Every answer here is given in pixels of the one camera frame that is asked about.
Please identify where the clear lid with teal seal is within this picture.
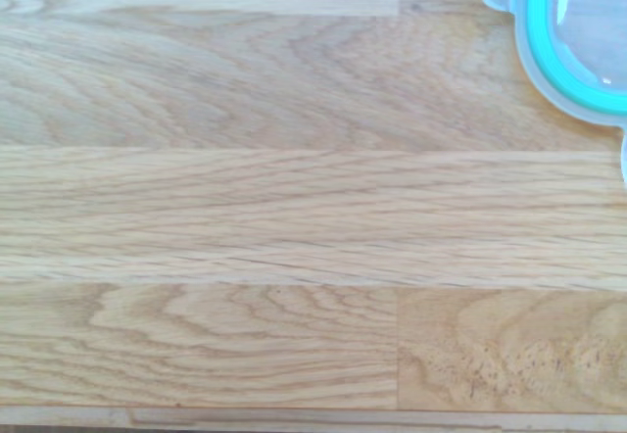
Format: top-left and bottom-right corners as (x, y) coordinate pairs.
(463, 0), (627, 184)

